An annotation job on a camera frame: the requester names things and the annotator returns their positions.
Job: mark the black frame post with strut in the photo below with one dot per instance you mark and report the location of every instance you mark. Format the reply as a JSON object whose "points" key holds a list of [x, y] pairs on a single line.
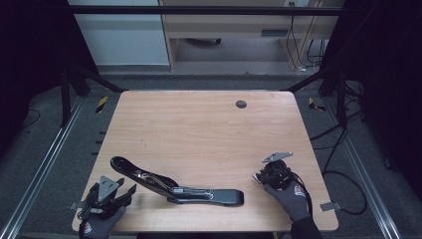
{"points": [[341, 96], [65, 96]]}

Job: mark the black curtain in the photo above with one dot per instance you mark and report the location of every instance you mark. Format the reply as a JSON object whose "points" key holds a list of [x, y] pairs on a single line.
{"points": [[388, 66], [30, 49]]}

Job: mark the yellow black striped tape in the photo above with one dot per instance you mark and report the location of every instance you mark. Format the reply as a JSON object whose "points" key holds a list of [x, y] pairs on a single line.
{"points": [[102, 104], [313, 103]]}

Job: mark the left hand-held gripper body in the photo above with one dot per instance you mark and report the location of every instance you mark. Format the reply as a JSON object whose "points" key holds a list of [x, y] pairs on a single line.
{"points": [[107, 199]]}

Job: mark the black frame crossbeam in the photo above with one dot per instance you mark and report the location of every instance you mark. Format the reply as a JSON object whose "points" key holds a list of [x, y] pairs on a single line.
{"points": [[199, 10]]}

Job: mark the white cabinet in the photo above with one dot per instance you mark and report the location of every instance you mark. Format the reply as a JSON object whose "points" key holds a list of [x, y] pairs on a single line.
{"points": [[122, 40]]}

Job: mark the black stapler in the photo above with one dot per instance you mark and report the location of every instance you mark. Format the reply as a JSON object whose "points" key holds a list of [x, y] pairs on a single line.
{"points": [[159, 184]]}

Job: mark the silver strip of staples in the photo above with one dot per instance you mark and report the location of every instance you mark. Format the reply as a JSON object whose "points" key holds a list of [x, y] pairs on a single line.
{"points": [[256, 178]]}

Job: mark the grey metal bracket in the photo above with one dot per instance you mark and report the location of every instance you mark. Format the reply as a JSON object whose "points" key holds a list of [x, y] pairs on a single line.
{"points": [[330, 206], [72, 205]]}

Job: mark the aluminium floor rail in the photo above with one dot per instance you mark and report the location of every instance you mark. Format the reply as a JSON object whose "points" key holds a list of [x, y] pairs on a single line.
{"points": [[40, 172], [365, 176]]}

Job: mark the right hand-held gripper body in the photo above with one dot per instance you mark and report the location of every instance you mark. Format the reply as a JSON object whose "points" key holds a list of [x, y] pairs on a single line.
{"points": [[277, 174]]}

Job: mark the light wooden desk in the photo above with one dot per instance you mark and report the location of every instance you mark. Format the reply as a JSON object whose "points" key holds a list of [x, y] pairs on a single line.
{"points": [[232, 25]]}

